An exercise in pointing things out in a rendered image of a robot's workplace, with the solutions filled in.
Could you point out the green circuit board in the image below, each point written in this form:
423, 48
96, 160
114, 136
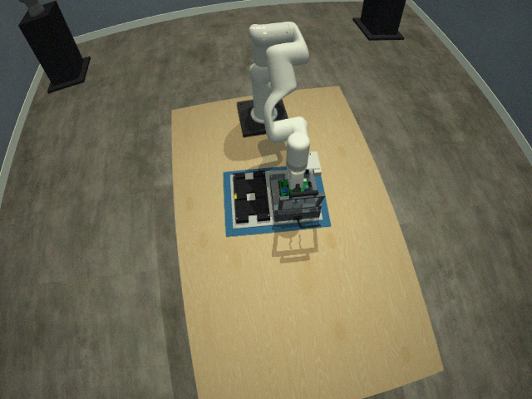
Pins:
284, 187

